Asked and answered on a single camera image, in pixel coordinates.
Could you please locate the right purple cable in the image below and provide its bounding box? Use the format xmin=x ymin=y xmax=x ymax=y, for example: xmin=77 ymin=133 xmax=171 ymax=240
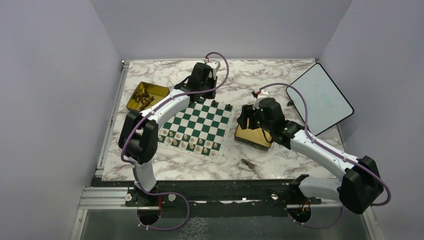
xmin=258 ymin=82 xmax=392 ymax=230

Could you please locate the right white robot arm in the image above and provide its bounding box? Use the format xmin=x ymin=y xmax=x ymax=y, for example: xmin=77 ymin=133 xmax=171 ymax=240
xmin=237 ymin=97 xmax=384 ymax=214

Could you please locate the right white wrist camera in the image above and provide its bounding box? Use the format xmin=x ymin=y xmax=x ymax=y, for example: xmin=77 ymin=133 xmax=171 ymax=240
xmin=252 ymin=89 xmax=270 ymax=110

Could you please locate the empty gold tin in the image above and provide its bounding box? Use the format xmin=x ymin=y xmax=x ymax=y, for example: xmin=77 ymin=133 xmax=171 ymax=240
xmin=233 ymin=115 xmax=273 ymax=152

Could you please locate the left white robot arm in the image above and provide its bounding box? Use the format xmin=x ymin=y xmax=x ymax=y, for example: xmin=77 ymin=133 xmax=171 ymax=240
xmin=118 ymin=60 xmax=220 ymax=206

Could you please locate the light wooden chess pieces row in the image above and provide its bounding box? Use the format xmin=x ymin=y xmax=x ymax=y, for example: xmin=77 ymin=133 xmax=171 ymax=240
xmin=158 ymin=128 xmax=223 ymax=158

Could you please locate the white tablet whiteboard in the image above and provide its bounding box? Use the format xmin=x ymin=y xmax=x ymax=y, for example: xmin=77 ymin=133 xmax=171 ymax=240
xmin=286 ymin=63 xmax=355 ymax=136

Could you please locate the green and white chessboard mat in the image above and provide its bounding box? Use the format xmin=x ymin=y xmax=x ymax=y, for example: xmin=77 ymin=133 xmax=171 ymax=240
xmin=158 ymin=99 xmax=235 ymax=163

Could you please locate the gold tin with dark pieces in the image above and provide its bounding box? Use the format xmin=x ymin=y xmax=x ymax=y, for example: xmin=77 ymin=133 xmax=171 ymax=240
xmin=126 ymin=82 xmax=170 ymax=112

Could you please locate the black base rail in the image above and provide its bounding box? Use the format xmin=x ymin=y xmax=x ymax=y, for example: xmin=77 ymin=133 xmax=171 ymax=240
xmin=91 ymin=178 xmax=339 ymax=220

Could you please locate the small wooden piece on table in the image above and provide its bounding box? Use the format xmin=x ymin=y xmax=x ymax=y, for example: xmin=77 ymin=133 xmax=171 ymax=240
xmin=239 ymin=158 xmax=255 ymax=171

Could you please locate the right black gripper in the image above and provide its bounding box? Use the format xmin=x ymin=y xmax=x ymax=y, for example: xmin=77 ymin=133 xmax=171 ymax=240
xmin=237 ymin=103 xmax=273 ymax=133

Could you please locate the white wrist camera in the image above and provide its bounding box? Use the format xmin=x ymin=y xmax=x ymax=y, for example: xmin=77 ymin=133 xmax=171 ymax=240
xmin=203 ymin=58 xmax=221 ymax=72
xmin=252 ymin=89 xmax=270 ymax=110

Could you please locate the aluminium frame rail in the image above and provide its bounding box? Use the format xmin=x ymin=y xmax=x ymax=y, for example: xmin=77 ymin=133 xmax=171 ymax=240
xmin=71 ymin=59 xmax=162 ymax=240

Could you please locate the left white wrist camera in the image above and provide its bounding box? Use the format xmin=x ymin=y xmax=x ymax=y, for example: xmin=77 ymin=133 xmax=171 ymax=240
xmin=203 ymin=58 xmax=221 ymax=72

